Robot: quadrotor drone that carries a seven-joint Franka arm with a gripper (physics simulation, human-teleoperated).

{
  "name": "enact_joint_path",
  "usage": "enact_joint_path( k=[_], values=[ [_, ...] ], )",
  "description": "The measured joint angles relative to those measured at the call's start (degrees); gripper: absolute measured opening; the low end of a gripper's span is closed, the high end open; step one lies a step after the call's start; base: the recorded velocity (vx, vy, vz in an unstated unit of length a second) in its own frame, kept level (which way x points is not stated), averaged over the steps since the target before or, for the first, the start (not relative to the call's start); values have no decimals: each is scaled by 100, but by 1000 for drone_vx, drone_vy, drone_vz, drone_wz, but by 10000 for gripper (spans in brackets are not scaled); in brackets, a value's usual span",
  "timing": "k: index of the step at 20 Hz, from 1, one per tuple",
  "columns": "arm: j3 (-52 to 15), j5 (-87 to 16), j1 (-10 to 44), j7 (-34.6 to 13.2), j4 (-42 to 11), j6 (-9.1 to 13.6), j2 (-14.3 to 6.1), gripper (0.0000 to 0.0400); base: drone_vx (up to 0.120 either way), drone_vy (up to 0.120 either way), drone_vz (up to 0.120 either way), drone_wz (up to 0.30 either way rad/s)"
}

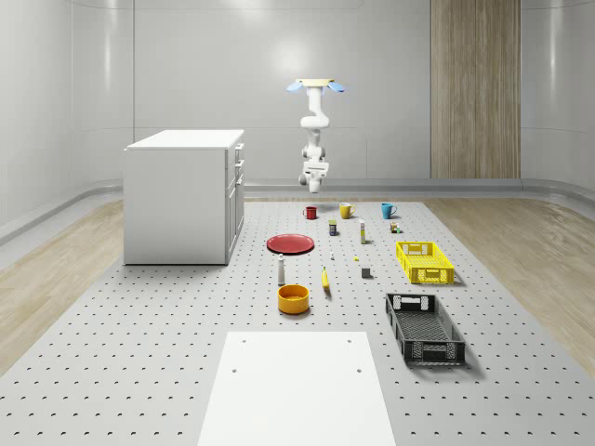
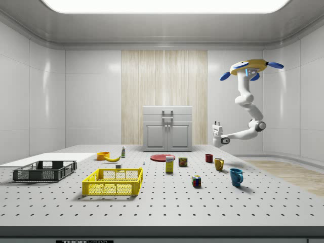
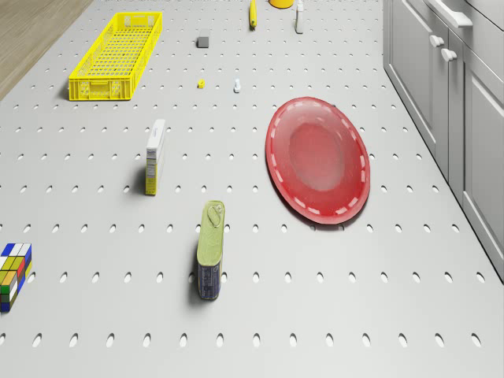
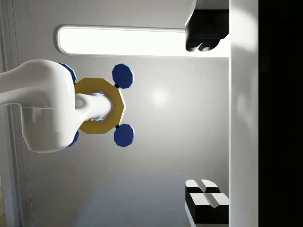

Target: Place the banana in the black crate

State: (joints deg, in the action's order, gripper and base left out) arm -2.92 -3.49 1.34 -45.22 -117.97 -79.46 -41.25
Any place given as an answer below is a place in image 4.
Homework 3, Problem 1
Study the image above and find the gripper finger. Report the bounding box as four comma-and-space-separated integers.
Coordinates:
185, 179, 230, 227
184, 0, 230, 52

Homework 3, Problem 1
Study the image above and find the drone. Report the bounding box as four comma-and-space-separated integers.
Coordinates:
56, 62, 135, 148

